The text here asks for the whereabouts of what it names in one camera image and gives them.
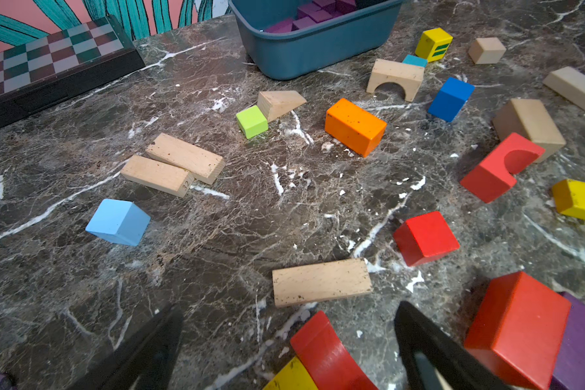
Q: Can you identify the natural wood brick middle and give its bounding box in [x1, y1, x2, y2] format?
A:
[272, 258, 373, 308]

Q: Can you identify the light blue cube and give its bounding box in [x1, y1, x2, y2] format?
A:
[85, 198, 151, 246]

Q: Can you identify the orange red brick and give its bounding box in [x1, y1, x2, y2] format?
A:
[464, 271, 571, 389]

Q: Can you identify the teal plastic storage bin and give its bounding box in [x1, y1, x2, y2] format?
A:
[228, 1, 402, 81]

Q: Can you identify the natural wood brick upright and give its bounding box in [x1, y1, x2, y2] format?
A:
[492, 98, 566, 163]

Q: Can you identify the red stacked brick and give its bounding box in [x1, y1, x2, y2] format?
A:
[290, 311, 378, 390]

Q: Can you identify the natural wood brick centre back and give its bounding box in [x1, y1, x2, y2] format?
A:
[367, 58, 424, 102]

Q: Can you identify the teal small cube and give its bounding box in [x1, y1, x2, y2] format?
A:
[402, 55, 427, 68]

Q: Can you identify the small yellow cube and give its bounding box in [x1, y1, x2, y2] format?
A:
[414, 28, 453, 63]

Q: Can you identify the angled yellow brick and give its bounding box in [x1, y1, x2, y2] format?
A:
[551, 179, 585, 220]

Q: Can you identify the upright yellow brick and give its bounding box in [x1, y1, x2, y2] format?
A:
[263, 357, 318, 390]

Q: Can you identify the lime green cube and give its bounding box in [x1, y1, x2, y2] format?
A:
[236, 105, 268, 139]

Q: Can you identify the small red cube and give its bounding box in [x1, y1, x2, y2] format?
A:
[393, 211, 460, 267]

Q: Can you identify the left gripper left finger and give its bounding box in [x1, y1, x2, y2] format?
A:
[70, 304, 184, 389]

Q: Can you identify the natural wood brick far right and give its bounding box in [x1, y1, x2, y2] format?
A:
[543, 67, 585, 110]

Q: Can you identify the red arch brick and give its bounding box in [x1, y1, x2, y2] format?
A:
[460, 133, 545, 203]

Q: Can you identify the natural wood brick pair left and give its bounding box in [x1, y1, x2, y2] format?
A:
[120, 133, 225, 198]

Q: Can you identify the blue cube centre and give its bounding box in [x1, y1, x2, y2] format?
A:
[428, 78, 475, 122]

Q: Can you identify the purple brick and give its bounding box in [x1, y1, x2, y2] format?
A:
[550, 292, 585, 389]
[264, 0, 358, 34]

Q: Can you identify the small natural wood cube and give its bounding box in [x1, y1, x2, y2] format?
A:
[468, 37, 507, 64]

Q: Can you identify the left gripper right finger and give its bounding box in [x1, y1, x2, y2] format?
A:
[394, 301, 509, 389]

